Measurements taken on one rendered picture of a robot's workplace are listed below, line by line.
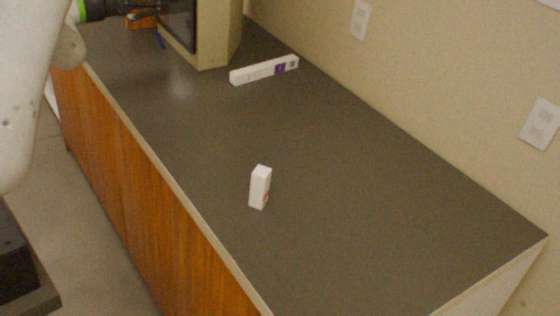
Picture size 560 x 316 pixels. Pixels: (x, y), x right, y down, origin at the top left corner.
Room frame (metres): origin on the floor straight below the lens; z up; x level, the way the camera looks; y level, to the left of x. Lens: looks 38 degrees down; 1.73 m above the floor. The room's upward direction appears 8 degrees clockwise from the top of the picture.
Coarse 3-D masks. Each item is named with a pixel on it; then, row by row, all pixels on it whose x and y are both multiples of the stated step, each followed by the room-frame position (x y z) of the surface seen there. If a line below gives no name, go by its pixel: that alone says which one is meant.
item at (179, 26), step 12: (156, 0) 1.61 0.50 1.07; (180, 0) 1.47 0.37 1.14; (192, 0) 1.40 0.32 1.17; (168, 12) 1.54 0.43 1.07; (180, 12) 1.47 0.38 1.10; (192, 12) 1.40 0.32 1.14; (168, 24) 1.54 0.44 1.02; (180, 24) 1.47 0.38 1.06; (192, 24) 1.40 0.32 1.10; (180, 36) 1.47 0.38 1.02; (192, 36) 1.40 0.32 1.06; (192, 48) 1.40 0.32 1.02
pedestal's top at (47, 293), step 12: (12, 216) 0.68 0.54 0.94; (36, 264) 0.57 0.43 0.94; (48, 276) 0.55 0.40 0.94; (48, 288) 0.52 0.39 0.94; (24, 300) 0.49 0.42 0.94; (36, 300) 0.49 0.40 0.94; (48, 300) 0.50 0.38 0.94; (60, 300) 0.51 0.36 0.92; (0, 312) 0.46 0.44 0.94; (12, 312) 0.47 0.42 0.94; (24, 312) 0.47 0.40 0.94; (36, 312) 0.48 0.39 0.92; (48, 312) 0.49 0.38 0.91
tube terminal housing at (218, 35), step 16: (208, 0) 1.42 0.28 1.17; (224, 0) 1.46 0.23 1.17; (240, 0) 1.62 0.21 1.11; (208, 16) 1.42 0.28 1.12; (224, 16) 1.46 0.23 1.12; (240, 16) 1.63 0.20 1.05; (160, 32) 1.63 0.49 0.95; (208, 32) 1.42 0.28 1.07; (224, 32) 1.46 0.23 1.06; (240, 32) 1.65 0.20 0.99; (176, 48) 1.53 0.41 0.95; (208, 48) 1.42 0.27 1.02; (224, 48) 1.46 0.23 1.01; (192, 64) 1.43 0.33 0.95; (208, 64) 1.43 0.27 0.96; (224, 64) 1.46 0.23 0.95
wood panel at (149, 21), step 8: (136, 0) 1.65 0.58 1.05; (144, 0) 1.67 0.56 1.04; (152, 0) 1.69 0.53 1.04; (144, 8) 1.67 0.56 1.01; (152, 8) 1.69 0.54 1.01; (152, 16) 1.69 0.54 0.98; (128, 24) 1.63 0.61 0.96; (136, 24) 1.65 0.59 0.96; (144, 24) 1.67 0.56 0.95; (152, 24) 1.69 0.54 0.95
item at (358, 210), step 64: (128, 64) 1.38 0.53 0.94; (128, 128) 1.09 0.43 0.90; (192, 128) 1.08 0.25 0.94; (256, 128) 1.13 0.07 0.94; (320, 128) 1.17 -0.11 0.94; (384, 128) 1.22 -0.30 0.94; (192, 192) 0.83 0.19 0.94; (320, 192) 0.89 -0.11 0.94; (384, 192) 0.93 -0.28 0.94; (448, 192) 0.96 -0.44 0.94; (256, 256) 0.66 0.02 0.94; (320, 256) 0.69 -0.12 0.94; (384, 256) 0.71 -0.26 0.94; (448, 256) 0.74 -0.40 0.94; (512, 256) 0.77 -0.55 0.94
